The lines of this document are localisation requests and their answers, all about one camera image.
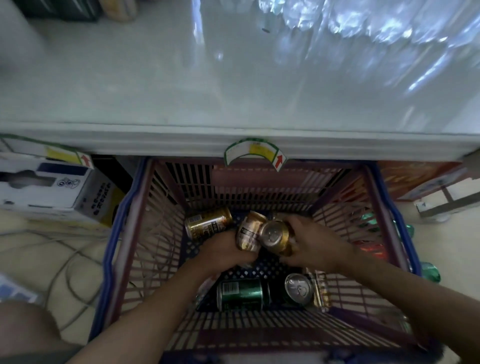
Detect slim gold drink can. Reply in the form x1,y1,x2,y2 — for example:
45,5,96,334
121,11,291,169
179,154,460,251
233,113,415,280
312,269,332,313

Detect plastic-wrapped bottle pack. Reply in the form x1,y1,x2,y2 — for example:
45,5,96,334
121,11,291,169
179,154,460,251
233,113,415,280
257,0,480,96

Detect green bottle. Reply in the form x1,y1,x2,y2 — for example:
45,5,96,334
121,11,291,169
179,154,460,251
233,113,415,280
359,212,416,240

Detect white cardboard box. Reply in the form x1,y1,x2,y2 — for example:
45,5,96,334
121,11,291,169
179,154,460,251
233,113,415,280
0,151,125,228

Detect person's right forearm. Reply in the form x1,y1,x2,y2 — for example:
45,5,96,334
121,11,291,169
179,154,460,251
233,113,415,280
337,247,480,364

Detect orange cardboard box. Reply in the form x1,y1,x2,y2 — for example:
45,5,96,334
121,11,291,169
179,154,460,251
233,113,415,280
376,160,470,202

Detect person's left forearm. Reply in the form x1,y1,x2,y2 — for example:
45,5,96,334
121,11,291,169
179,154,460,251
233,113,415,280
67,259,211,364

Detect white box with grey band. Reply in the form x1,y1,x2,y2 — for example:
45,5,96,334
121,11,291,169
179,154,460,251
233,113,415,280
414,175,480,220

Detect flat white shelf label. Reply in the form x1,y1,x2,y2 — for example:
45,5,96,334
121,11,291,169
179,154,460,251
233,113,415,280
0,133,95,170

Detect dark drink can silver top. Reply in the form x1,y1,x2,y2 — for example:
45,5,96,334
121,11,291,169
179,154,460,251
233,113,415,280
283,272,316,307

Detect gold drink can blue label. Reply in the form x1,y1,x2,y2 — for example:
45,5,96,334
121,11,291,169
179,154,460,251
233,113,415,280
185,207,233,241

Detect person's left knee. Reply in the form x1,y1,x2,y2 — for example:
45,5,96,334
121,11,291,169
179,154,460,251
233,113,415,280
0,300,82,364

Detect curled white shelf label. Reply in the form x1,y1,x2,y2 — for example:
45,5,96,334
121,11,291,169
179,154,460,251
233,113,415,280
223,137,288,173

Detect gold drink can white label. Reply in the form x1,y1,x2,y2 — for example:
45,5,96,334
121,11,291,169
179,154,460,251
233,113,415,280
235,211,268,253

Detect yellow packet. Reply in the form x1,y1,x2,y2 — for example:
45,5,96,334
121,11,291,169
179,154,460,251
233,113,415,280
99,0,139,22

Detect maroon plastic shopping basket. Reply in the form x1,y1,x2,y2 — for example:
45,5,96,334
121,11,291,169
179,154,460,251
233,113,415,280
89,157,443,364

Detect person's right hand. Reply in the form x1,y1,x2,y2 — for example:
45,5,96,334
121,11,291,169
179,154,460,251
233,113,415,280
278,214,356,274

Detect grey cables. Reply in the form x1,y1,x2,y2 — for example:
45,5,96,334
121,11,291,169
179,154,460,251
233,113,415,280
0,228,110,332

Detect dark box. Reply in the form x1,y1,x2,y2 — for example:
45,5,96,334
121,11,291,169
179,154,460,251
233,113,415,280
14,0,103,22

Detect white shelf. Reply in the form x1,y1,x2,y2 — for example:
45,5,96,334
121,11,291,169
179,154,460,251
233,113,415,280
0,0,480,163

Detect red packet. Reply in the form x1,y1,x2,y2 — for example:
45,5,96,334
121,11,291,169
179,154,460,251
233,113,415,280
352,240,388,261

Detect person's left hand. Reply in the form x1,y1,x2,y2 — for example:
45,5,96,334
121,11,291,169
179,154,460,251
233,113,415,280
194,229,260,271

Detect blue paper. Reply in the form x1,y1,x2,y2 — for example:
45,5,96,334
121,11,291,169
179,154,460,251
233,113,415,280
0,273,40,305

